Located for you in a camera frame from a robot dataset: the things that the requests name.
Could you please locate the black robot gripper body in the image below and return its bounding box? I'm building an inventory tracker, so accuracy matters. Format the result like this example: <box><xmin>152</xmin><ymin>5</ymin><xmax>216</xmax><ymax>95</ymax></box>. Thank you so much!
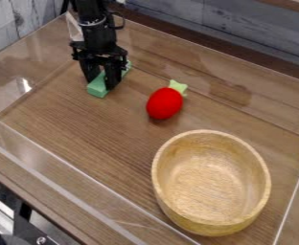
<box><xmin>70</xmin><ymin>21</ymin><xmax>128</xmax><ymax>66</ymax></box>

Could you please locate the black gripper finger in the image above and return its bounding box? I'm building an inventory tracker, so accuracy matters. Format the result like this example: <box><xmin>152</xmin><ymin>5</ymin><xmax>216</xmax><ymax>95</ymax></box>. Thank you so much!
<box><xmin>104</xmin><ymin>61</ymin><xmax>121</xmax><ymax>90</ymax></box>
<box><xmin>78</xmin><ymin>60</ymin><xmax>101</xmax><ymax>83</ymax></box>

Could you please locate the green rectangular block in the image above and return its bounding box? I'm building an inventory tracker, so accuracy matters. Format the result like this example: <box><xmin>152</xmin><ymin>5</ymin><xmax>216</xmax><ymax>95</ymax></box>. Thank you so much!
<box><xmin>85</xmin><ymin>60</ymin><xmax>134</xmax><ymax>100</ymax></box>

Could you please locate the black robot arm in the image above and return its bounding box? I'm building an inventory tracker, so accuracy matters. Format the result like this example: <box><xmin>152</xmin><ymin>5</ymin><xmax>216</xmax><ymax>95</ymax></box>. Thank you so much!
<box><xmin>70</xmin><ymin>0</ymin><xmax>128</xmax><ymax>90</ymax></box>

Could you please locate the brown wooden bowl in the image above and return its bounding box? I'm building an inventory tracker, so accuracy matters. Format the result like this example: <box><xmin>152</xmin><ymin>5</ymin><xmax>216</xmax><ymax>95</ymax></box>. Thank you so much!
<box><xmin>150</xmin><ymin>129</ymin><xmax>271</xmax><ymax>236</ymax></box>

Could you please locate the red plush strawberry toy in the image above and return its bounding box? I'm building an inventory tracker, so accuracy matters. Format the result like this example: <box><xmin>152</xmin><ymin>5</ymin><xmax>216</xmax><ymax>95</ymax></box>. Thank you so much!
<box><xmin>145</xmin><ymin>79</ymin><xmax>188</xmax><ymax>120</ymax></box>

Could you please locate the clear acrylic corner bracket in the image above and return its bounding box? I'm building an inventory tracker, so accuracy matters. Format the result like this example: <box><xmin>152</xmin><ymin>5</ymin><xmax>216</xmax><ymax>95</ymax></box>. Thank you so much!
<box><xmin>65</xmin><ymin>12</ymin><xmax>84</xmax><ymax>41</ymax></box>

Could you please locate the clear acrylic tray enclosure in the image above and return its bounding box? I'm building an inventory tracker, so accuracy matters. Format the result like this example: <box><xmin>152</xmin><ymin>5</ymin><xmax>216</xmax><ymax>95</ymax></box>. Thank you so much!
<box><xmin>0</xmin><ymin>19</ymin><xmax>299</xmax><ymax>245</ymax></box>

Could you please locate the black metal table frame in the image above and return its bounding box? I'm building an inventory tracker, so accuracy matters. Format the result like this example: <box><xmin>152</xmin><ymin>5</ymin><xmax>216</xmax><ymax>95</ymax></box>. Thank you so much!
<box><xmin>13</xmin><ymin>202</ymin><xmax>58</xmax><ymax>245</ymax></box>

